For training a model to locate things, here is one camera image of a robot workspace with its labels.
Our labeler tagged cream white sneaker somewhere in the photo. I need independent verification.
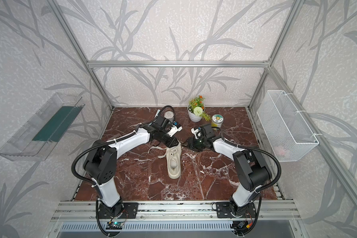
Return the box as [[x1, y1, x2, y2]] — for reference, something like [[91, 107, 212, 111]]
[[166, 143, 182, 179]]

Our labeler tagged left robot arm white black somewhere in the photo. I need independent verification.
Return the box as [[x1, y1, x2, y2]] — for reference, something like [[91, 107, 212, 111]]
[[83, 116, 182, 208]]

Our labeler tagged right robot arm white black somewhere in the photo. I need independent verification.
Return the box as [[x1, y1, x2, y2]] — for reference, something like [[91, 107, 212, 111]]
[[185, 124, 281, 214]]

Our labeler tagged small silver tin can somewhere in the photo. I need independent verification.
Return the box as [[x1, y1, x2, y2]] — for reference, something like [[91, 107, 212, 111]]
[[164, 111, 175, 123]]

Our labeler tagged yellow sunflower seed can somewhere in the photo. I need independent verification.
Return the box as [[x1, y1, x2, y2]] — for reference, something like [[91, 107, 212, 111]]
[[211, 114, 224, 128]]

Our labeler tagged white pot with flowers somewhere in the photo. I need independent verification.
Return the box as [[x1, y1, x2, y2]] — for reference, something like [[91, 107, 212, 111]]
[[187, 95, 211, 123]]

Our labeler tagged left green circuit board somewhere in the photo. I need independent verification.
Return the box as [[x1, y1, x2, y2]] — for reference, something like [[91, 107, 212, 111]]
[[105, 221, 125, 231]]

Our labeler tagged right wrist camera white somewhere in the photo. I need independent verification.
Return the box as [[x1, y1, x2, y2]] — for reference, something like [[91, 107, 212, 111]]
[[191, 127, 202, 139]]

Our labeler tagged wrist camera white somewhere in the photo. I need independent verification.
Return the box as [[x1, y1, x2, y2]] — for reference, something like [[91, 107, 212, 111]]
[[168, 122, 182, 137], [191, 127, 202, 139]]

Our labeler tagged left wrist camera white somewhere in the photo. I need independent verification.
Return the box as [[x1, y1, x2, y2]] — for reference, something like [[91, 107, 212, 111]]
[[168, 122, 182, 137]]

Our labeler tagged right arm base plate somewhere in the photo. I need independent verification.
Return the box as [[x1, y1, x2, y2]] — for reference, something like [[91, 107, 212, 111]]
[[213, 202, 256, 219]]

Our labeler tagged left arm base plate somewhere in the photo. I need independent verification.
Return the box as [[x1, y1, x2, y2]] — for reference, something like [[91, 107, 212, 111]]
[[97, 202, 139, 219]]

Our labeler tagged white wire mesh basket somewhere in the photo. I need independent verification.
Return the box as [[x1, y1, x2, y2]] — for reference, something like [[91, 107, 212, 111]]
[[257, 90, 319, 162]]

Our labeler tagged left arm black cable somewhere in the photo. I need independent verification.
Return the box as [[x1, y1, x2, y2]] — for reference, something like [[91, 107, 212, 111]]
[[71, 105, 177, 186]]

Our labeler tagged aluminium frame crossbar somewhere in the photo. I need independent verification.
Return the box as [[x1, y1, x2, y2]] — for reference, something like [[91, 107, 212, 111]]
[[87, 60, 269, 68]]

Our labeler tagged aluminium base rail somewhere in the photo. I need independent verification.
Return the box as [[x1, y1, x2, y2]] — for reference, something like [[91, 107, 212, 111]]
[[51, 200, 301, 222]]

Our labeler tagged clear plastic wall shelf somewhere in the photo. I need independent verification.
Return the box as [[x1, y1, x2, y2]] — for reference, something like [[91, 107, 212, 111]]
[[0, 93, 85, 162]]

